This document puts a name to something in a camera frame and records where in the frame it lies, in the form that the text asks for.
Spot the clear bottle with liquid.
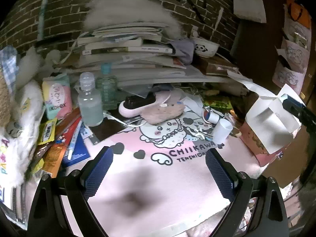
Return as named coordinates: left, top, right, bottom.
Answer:
left=78, top=72, right=103, bottom=127

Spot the brown wooden drawer box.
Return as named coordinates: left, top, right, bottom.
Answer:
left=194, top=56, right=239, bottom=76

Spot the purple cloth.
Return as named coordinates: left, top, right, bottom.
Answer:
left=168, top=38, right=196, bottom=65

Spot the stack of books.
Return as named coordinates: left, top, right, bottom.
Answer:
left=66, top=22, right=188, bottom=85

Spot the green bottle blue cap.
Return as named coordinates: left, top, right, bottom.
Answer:
left=96, top=63, right=118, bottom=111

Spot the pink Kotex pack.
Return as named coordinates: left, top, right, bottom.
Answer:
left=42, top=73, right=72, bottom=120

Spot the white cylinder cup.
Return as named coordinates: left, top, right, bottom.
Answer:
left=212, top=119, right=233, bottom=144

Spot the pink hair brush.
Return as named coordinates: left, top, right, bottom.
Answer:
left=118, top=91, right=171, bottom=118

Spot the white shelf board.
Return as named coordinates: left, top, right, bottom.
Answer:
left=117, top=75, right=237, bottom=88

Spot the pink hanging wall organizer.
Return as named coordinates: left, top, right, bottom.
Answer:
left=272, top=0, right=312, bottom=94

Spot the blue booklet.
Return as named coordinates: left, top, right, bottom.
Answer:
left=61, top=133, right=90, bottom=168

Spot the pink cartoon storage box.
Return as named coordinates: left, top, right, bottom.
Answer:
left=239, top=122, right=283, bottom=167

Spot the white cardboard box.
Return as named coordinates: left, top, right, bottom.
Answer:
left=227, top=70, right=305, bottom=155

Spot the white fluffy fur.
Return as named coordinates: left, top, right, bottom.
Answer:
left=83, top=0, right=182, bottom=39

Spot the pink desk mat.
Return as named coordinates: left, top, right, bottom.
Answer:
left=24, top=108, right=268, bottom=237

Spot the panda ceramic bowl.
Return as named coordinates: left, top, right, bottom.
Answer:
left=191, top=37, right=220, bottom=58

